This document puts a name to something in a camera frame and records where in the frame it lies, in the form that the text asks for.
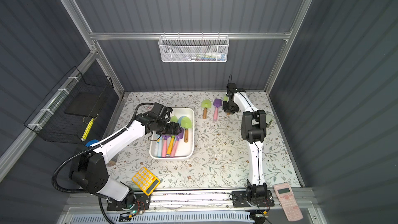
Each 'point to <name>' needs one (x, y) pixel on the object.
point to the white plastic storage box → (184, 150)
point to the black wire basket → (66, 114)
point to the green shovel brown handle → (225, 99)
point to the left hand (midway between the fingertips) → (178, 132)
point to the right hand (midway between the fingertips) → (229, 111)
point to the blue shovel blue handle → (159, 148)
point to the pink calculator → (288, 202)
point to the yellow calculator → (146, 181)
